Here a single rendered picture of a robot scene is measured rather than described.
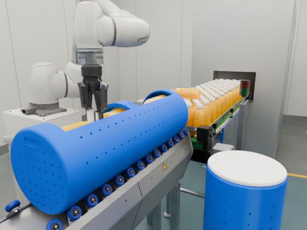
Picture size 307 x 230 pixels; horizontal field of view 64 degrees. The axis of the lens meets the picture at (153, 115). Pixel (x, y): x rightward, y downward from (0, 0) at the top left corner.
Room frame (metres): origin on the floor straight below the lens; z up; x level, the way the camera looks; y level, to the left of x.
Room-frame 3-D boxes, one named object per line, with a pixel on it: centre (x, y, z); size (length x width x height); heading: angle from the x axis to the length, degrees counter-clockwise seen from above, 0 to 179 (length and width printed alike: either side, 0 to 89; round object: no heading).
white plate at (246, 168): (0.84, -0.34, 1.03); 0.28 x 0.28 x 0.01
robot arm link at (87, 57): (0.90, 0.22, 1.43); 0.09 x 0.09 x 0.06
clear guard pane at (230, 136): (1.90, -0.66, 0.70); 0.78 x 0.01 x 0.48; 150
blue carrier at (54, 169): (1.05, 0.14, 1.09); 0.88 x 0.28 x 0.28; 150
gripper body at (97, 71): (0.90, 0.22, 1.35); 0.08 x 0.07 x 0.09; 60
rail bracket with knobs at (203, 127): (1.42, -0.31, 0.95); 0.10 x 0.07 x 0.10; 60
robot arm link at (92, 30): (0.91, 0.21, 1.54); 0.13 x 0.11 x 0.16; 122
